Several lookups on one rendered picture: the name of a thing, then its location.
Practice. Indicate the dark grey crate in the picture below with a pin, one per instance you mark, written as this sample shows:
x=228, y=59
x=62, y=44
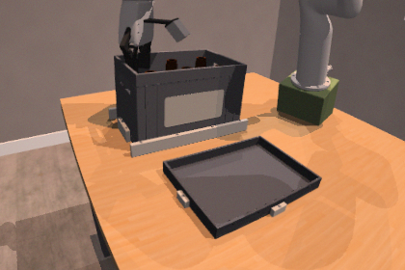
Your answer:
x=167, y=102

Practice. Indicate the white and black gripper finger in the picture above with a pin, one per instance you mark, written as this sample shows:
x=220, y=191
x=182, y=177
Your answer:
x=130, y=57
x=144, y=56

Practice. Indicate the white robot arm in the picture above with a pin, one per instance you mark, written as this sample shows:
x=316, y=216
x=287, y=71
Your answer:
x=314, y=39

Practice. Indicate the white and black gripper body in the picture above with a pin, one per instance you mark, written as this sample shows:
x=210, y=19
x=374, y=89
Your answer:
x=132, y=15

